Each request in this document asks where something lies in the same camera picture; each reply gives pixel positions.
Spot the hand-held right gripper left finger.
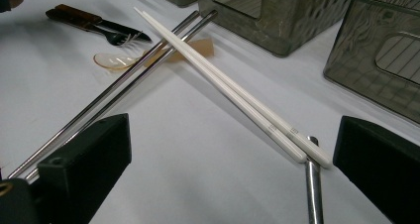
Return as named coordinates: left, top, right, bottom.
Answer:
left=33, top=113, right=133, bottom=224

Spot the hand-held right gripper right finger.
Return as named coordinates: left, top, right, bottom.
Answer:
left=332, top=115, right=420, bottom=224

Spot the silver metal chopstick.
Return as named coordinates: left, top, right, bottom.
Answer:
left=24, top=9, right=219, bottom=182
left=7, top=9, right=201, bottom=179

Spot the amber translucent plastic spoon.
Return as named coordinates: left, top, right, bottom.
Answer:
left=93, top=37, right=216, bottom=72

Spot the white chopstick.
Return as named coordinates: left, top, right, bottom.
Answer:
left=133, top=6, right=309, bottom=164
left=141, top=9, right=332, bottom=169

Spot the silver metal rod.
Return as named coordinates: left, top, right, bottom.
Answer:
left=304, top=135, right=325, bottom=224

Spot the white table cover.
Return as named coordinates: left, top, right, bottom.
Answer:
left=0, top=0, right=420, bottom=224

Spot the brown-handled table knife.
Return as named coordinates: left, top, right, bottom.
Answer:
left=53, top=4, right=153, bottom=43

